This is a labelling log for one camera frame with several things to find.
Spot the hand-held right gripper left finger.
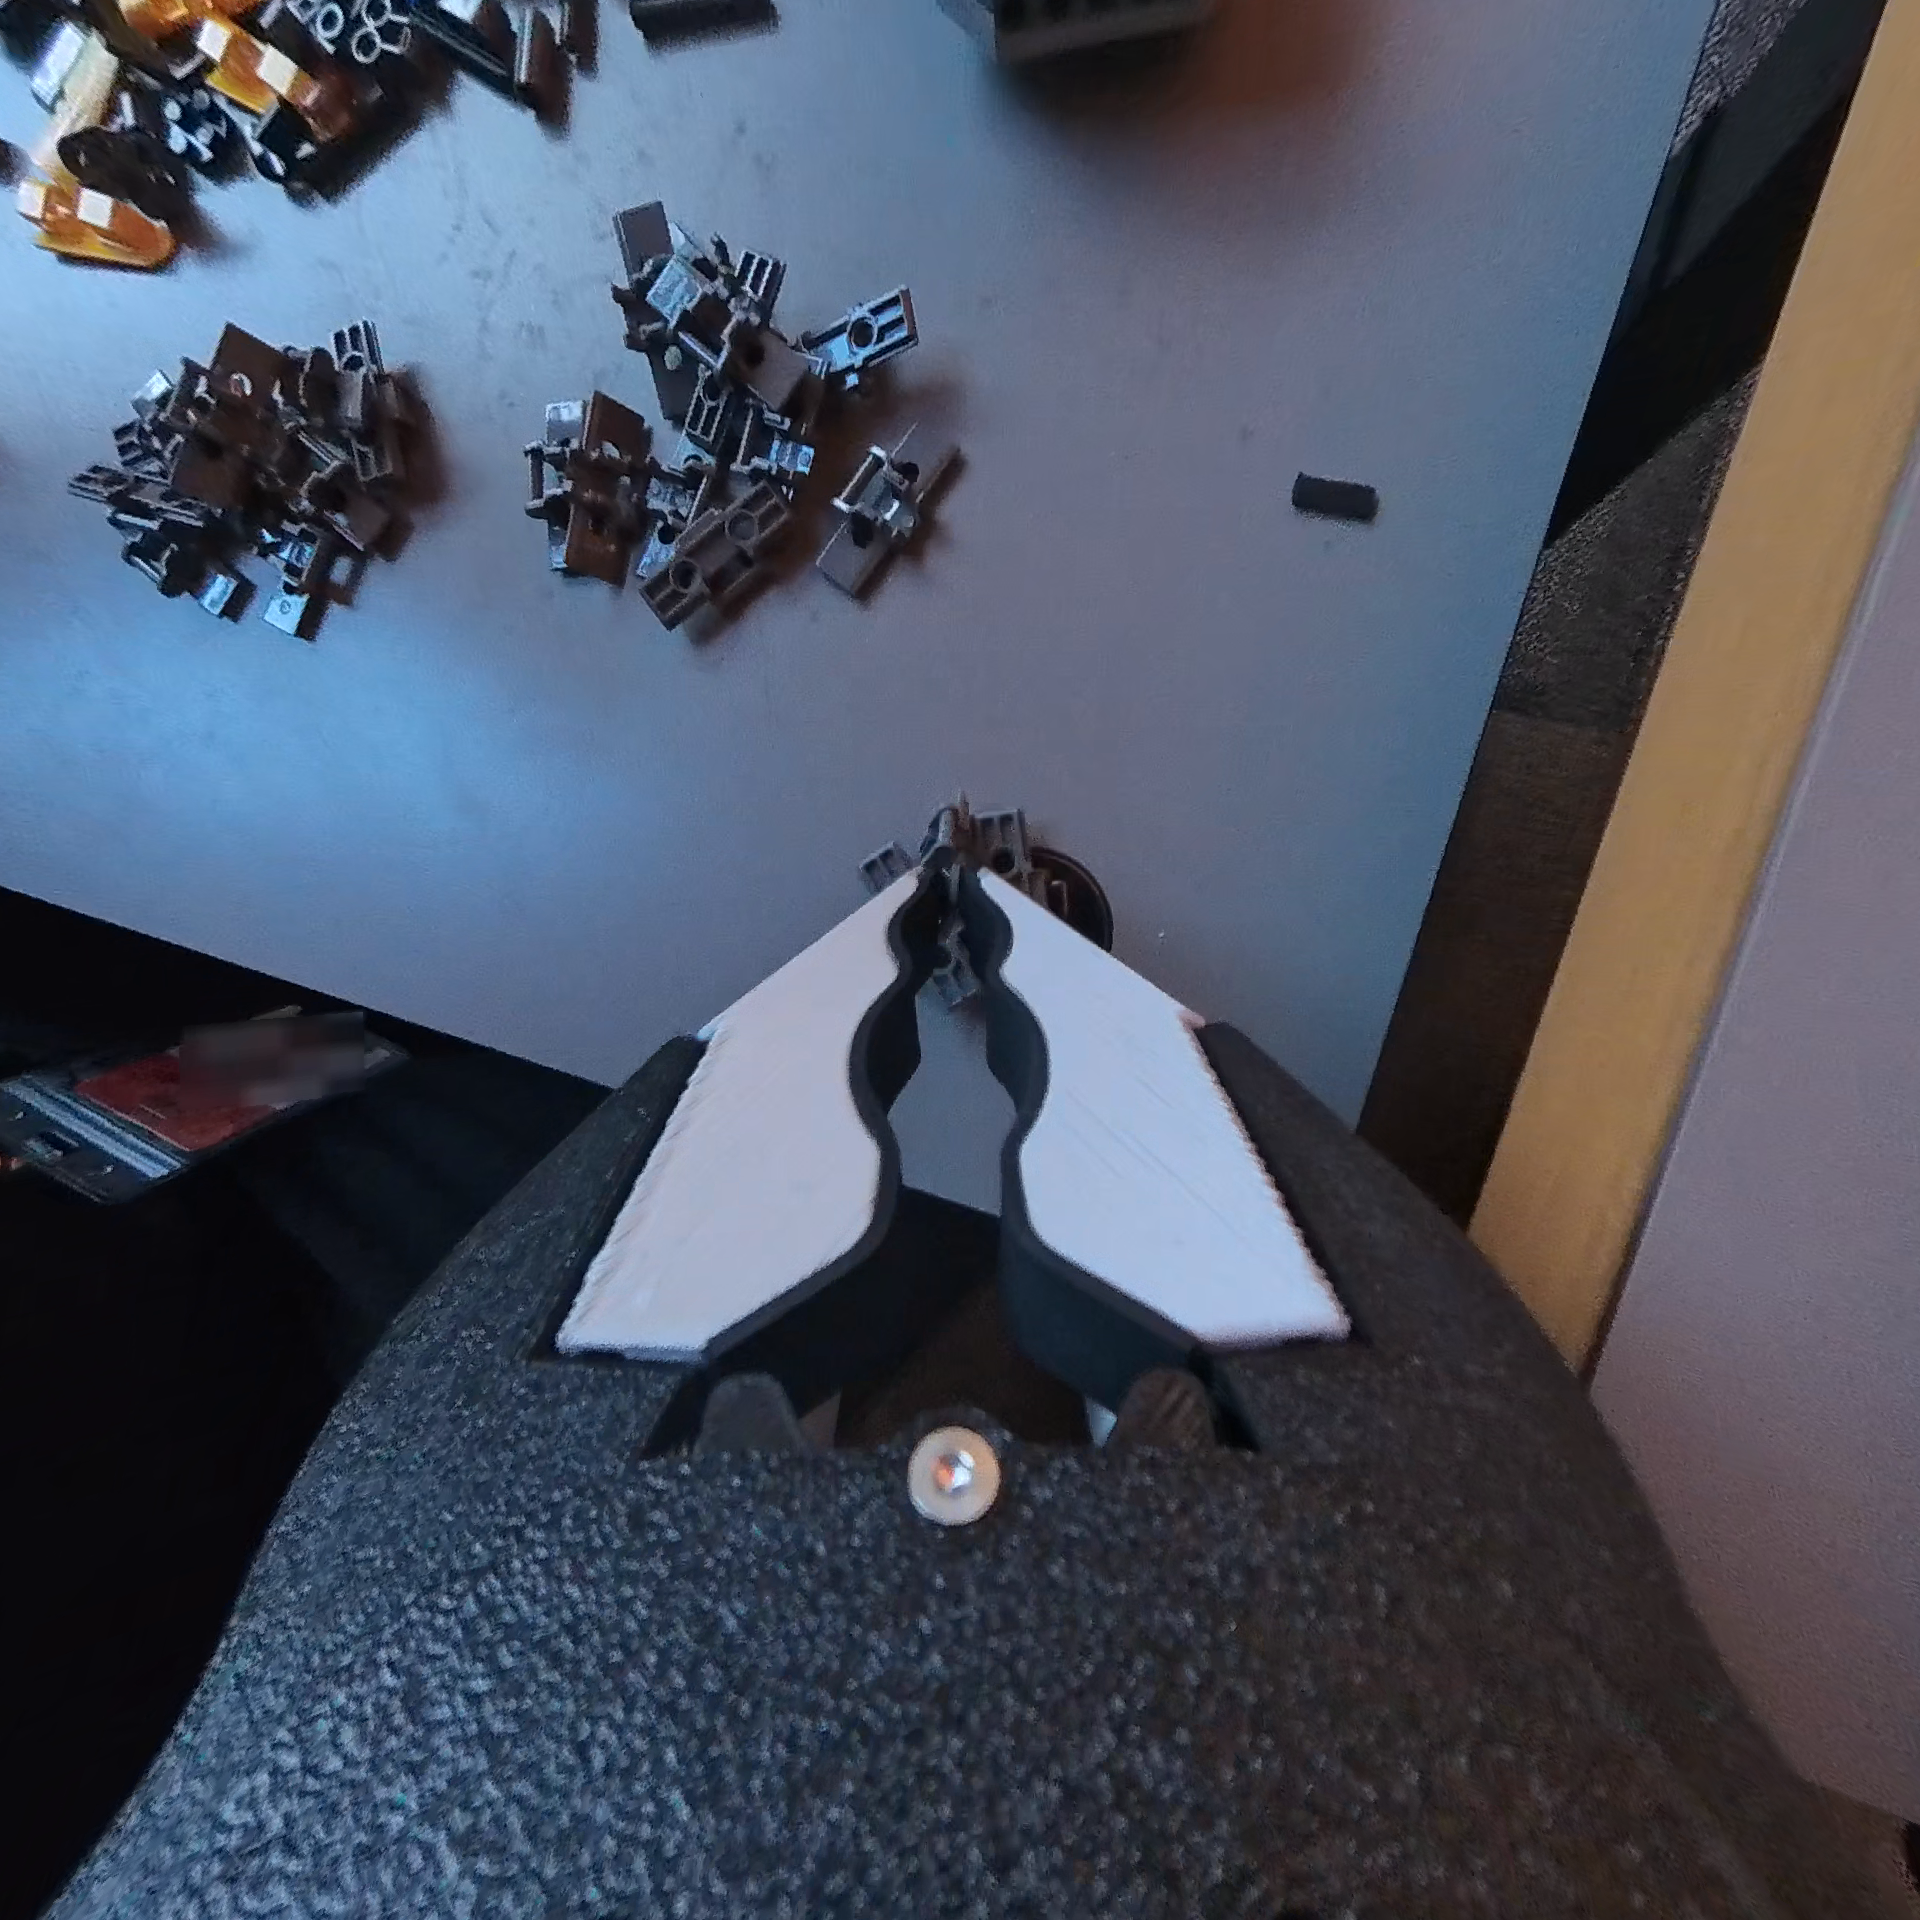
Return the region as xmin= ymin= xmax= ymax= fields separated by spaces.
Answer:
xmin=555 ymin=870 xmax=955 ymax=1367

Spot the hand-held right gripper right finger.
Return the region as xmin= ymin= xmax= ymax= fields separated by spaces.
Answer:
xmin=960 ymin=870 xmax=1357 ymax=1353

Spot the small dark grey brick piece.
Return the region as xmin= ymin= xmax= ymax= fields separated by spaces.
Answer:
xmin=863 ymin=793 xmax=1039 ymax=1010

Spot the pile of grey brick parts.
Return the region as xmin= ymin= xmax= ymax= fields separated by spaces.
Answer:
xmin=0 ymin=0 xmax=781 ymax=217

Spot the wooden edged background table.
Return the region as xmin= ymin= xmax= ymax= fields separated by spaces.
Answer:
xmin=1464 ymin=0 xmax=1920 ymax=1837

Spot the person's dark clothed torso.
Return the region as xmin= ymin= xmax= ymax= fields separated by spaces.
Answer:
xmin=0 ymin=887 xmax=616 ymax=1920

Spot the small grey brick cluster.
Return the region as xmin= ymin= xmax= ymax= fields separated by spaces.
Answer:
xmin=523 ymin=197 xmax=972 ymax=635

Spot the dark grey brick cluster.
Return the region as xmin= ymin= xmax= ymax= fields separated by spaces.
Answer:
xmin=64 ymin=313 xmax=425 ymax=640

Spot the grey brick hub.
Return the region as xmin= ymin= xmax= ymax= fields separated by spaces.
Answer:
xmin=934 ymin=0 xmax=1220 ymax=70

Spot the yellow pointed brick piece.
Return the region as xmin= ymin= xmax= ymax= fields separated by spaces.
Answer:
xmin=14 ymin=158 xmax=185 ymax=273

